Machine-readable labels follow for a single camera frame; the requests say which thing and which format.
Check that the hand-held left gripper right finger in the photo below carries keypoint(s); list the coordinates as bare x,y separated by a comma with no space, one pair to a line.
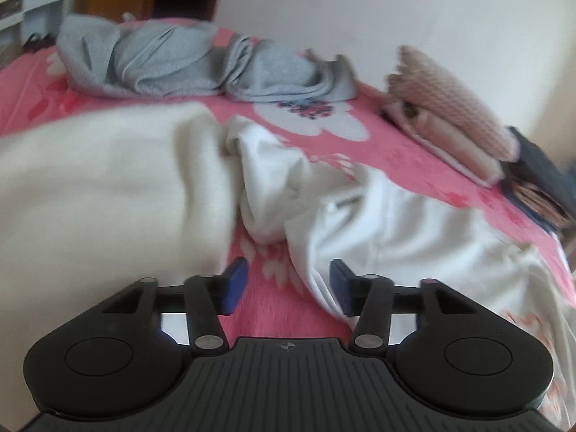
338,285

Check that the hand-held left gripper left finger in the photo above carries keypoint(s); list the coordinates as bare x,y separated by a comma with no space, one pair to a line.
236,285

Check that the white sweatshirt with bear outline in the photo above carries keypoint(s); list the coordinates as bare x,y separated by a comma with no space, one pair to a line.
405,234

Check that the pink floral blanket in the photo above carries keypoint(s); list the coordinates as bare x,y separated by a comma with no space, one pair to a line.
270,306

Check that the white fleece garment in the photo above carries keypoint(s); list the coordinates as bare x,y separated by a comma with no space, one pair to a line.
112,180

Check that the folded pale pink garment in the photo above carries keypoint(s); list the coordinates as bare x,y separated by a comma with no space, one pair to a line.
463,168

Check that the folded beige garment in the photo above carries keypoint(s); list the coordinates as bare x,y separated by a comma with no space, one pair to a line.
454,146

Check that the folded pink checked sweater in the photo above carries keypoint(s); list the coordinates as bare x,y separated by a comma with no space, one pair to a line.
450,99

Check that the folded tan garment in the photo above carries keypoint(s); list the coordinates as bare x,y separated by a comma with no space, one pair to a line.
540,202

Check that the grey sweatpants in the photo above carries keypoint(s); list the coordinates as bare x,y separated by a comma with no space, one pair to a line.
171,63

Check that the folded black garment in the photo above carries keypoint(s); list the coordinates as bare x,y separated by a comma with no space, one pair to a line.
540,162

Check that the white side shelf with items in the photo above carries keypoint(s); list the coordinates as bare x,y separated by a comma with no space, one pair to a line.
36,4

